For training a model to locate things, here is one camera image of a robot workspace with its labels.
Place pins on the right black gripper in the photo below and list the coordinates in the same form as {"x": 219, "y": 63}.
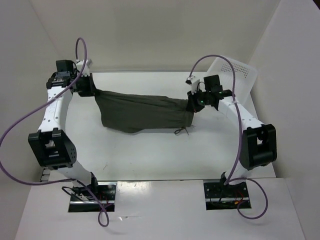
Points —
{"x": 191, "y": 104}

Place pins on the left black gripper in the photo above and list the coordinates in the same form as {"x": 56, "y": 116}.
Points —
{"x": 91, "y": 90}

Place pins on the white plastic basket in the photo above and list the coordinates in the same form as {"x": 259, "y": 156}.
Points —
{"x": 245, "y": 77}

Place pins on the olive green shorts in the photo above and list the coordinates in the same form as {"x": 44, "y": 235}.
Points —
{"x": 132, "y": 113}

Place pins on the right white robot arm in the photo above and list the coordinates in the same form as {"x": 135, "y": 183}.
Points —
{"x": 258, "y": 142}

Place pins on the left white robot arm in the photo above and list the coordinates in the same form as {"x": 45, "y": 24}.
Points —
{"x": 51, "y": 146}

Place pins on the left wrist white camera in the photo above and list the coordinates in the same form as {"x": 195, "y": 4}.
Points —
{"x": 84, "y": 67}

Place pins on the wrist white camera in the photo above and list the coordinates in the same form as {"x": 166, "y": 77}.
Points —
{"x": 84, "y": 67}
{"x": 193, "y": 82}

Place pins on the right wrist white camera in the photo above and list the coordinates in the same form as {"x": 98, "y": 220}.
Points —
{"x": 193, "y": 82}

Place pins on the aluminium table edge rail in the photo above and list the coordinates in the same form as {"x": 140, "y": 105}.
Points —
{"x": 45, "y": 175}

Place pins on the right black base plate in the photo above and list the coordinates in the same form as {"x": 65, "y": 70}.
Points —
{"x": 219, "y": 197}

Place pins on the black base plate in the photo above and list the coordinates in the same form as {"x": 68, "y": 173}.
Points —
{"x": 219, "y": 197}
{"x": 81, "y": 201}

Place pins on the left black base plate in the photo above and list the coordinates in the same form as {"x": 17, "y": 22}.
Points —
{"x": 81, "y": 201}

